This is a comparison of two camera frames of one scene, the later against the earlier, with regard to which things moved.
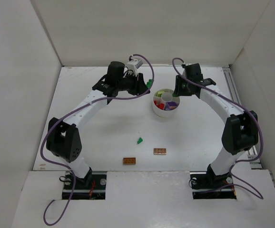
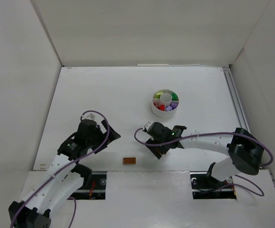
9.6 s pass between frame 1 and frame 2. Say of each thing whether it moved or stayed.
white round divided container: stayed
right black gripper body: moved
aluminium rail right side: stayed
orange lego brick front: stayed
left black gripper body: moved
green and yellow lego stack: moved
